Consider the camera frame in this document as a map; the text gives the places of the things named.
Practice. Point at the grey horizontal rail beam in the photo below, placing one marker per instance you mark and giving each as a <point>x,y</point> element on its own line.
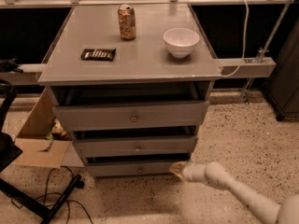
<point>229,68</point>

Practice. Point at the grey drawer cabinet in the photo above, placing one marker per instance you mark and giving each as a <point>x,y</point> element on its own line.
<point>142,69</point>

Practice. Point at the metal diagonal rod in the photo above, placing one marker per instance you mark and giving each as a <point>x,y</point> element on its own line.
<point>261,51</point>

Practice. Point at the gold soda can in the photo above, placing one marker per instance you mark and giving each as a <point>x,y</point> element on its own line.
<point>126,15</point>

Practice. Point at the grey middle drawer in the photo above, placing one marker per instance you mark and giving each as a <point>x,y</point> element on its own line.
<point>130,142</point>

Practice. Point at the grey top drawer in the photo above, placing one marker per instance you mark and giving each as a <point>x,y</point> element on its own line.
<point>129,115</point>

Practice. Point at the white bowl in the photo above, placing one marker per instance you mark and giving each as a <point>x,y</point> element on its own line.
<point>181,42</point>

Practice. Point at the dark cabinet at right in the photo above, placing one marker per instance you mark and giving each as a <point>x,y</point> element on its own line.
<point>282,87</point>

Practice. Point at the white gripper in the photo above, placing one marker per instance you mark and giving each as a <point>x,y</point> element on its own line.
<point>189,173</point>

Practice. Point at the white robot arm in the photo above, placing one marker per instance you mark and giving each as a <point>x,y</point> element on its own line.
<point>216,176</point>

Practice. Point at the dark chocolate bar wrapper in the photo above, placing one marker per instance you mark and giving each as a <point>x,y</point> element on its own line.
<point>98,55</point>

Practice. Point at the grey drawer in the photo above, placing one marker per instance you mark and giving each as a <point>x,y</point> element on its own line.
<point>129,115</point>
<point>130,142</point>
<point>155,164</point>

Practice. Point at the grey bottom drawer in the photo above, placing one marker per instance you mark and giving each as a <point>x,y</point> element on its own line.
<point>155,164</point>

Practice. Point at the items inside cardboard box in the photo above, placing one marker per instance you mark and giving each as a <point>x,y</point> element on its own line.
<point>57,132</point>

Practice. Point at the open cardboard box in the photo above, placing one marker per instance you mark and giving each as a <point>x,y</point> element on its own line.
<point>37,150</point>

